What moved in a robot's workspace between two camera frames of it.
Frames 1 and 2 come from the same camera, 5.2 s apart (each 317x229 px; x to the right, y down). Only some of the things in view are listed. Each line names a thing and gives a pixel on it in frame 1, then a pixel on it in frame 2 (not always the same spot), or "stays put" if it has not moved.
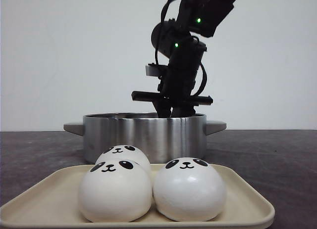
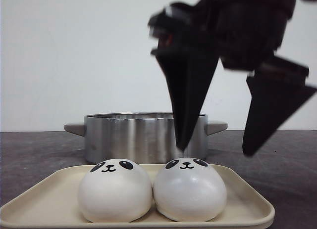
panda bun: x=115 y=191 stays put
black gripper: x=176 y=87 -> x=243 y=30
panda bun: x=188 y=189 stays put
